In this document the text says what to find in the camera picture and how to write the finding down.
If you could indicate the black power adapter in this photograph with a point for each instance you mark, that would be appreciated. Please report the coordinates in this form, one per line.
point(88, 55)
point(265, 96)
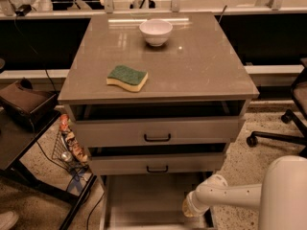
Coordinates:
point(23, 10)

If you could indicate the dark brown box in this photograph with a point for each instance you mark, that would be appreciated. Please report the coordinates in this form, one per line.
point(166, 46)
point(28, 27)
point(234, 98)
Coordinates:
point(28, 107)

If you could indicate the white ceramic bowl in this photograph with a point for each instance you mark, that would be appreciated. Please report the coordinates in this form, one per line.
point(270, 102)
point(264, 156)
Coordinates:
point(156, 31)

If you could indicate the grey drawer cabinet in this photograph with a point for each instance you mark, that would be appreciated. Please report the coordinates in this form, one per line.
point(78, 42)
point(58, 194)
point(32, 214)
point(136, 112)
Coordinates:
point(195, 74)

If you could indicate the black side table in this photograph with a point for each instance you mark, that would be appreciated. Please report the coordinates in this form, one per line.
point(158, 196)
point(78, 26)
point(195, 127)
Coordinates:
point(15, 141)

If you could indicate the wire basket with snacks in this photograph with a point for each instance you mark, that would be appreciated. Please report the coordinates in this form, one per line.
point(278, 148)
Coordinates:
point(67, 151)

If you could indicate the white shoe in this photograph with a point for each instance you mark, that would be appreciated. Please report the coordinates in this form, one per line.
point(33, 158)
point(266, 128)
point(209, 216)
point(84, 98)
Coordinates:
point(8, 220)

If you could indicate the grey middle drawer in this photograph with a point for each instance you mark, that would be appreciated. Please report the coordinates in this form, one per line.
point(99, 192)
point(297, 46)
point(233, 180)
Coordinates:
point(166, 163)

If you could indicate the black office chair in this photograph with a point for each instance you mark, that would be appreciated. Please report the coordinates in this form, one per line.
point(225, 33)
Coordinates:
point(299, 96)

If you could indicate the green yellow sponge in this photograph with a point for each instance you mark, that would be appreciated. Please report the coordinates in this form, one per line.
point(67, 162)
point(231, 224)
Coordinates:
point(127, 78)

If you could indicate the grey drawer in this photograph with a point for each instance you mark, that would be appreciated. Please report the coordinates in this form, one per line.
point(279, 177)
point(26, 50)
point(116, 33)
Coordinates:
point(166, 163)
point(151, 201)
point(149, 132)

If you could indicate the grey bottom drawer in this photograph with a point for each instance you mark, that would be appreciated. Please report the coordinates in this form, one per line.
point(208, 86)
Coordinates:
point(151, 201)

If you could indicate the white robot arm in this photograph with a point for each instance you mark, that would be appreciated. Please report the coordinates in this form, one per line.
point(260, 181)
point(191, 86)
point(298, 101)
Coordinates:
point(281, 199)

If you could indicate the grey top drawer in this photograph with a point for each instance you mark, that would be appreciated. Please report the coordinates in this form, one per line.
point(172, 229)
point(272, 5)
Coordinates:
point(149, 132)

